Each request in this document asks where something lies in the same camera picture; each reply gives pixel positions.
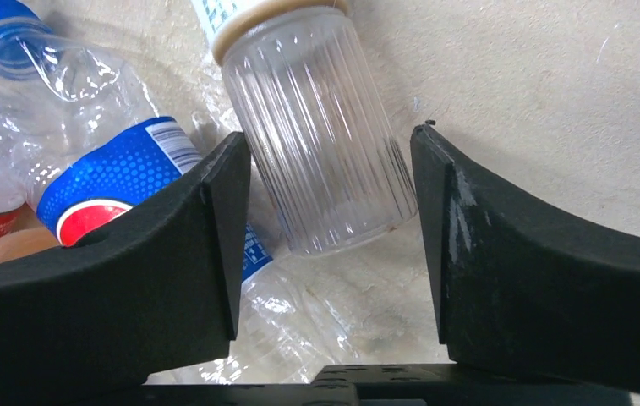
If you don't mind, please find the pepsi label clear bottle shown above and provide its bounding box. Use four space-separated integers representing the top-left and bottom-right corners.
0 1 342 384

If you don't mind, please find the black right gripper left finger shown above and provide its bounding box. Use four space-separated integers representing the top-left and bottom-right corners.
0 132 250 405

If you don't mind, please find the orange juice bottle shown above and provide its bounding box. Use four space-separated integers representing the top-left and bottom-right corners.
0 205 59 263

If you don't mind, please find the green cap clear bottle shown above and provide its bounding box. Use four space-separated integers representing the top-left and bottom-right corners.
193 1 418 256

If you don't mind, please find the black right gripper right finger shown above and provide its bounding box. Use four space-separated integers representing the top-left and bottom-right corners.
410 123 640 393

